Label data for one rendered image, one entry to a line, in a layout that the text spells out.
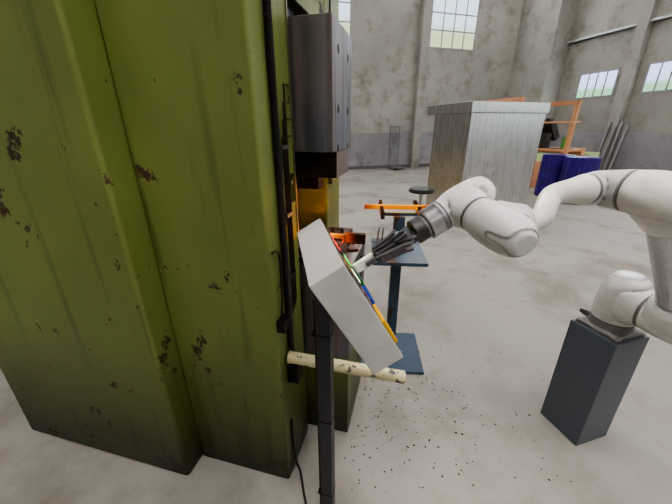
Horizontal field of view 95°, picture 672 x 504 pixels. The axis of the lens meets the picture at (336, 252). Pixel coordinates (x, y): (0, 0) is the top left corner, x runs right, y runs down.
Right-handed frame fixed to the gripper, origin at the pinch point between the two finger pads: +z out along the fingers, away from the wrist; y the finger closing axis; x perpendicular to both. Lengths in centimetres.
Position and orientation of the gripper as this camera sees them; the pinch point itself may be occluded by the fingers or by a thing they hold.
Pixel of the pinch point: (364, 262)
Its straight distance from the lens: 89.9
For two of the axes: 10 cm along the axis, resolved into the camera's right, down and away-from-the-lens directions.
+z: -8.5, 5.3, 0.4
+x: -5.0, -7.7, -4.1
